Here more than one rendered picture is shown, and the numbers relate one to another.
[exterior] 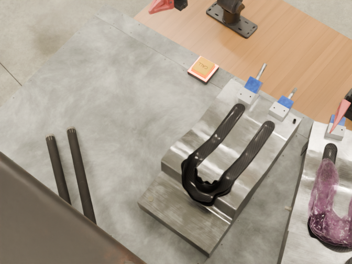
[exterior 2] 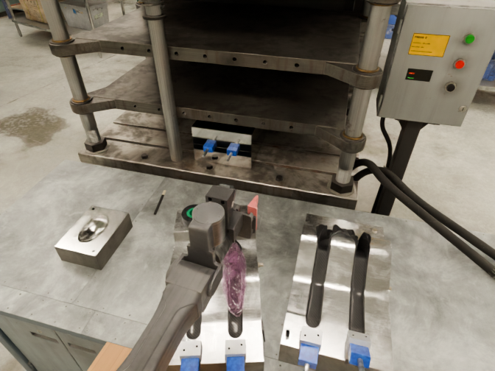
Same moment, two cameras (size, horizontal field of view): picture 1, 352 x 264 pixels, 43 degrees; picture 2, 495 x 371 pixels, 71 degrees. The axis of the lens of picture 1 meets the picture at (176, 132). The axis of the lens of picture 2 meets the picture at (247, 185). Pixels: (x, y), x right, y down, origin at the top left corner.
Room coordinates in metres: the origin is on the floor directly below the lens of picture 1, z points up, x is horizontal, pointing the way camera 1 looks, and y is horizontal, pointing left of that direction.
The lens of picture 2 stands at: (0.94, -0.65, 1.72)
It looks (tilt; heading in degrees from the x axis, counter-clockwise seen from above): 39 degrees down; 152
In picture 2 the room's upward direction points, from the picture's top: straight up
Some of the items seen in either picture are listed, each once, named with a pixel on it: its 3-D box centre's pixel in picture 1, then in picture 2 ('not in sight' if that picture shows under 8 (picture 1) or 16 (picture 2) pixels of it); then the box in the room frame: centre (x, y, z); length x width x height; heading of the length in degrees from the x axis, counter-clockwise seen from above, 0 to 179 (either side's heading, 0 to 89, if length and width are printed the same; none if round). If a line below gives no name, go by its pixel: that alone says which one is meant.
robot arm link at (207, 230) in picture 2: not in sight; (200, 247); (0.54, -0.53, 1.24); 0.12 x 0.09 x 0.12; 132
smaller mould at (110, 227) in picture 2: not in sight; (96, 235); (-0.01, -0.73, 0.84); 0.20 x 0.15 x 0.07; 137
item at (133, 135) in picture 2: not in sight; (233, 131); (-0.52, 0.04, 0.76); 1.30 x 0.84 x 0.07; 47
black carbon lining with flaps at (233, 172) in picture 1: (227, 151); (339, 270); (0.53, -0.14, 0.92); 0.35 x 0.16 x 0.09; 137
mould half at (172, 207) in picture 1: (221, 160); (339, 277); (0.53, -0.12, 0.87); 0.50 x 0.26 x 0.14; 137
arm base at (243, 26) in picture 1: (231, 13); not in sight; (1.11, -0.26, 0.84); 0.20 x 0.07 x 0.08; 42
